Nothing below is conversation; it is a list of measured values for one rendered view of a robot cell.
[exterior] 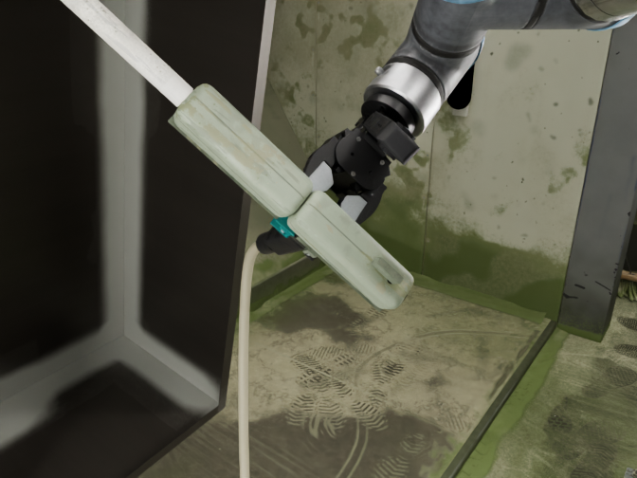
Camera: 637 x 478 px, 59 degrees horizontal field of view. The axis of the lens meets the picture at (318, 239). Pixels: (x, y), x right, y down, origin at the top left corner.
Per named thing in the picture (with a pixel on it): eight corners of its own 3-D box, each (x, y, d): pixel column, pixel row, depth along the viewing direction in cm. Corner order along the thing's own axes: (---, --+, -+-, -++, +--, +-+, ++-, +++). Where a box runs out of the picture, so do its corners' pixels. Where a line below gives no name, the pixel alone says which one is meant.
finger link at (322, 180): (270, 237, 67) (321, 188, 70) (288, 232, 62) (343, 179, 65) (253, 217, 66) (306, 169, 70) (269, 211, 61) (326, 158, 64)
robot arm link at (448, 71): (438, -20, 72) (419, 33, 82) (386, 44, 68) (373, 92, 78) (501, 18, 71) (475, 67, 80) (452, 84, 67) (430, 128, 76)
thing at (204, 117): (337, 285, 82) (429, 279, 61) (318, 312, 80) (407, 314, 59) (58, 36, 70) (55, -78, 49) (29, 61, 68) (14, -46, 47)
